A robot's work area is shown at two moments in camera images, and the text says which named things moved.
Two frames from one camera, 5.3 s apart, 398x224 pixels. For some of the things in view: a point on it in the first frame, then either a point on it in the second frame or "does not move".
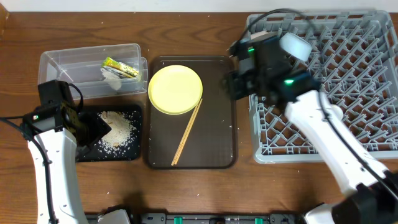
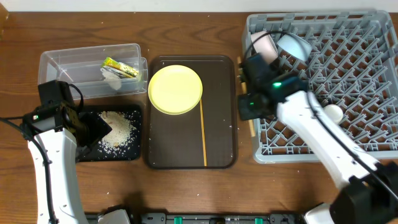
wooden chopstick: x=185 y=134 -> x=203 y=132
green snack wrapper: x=119 y=69 does not move
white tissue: x=112 y=79 does not move
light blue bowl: x=296 y=45 does not move
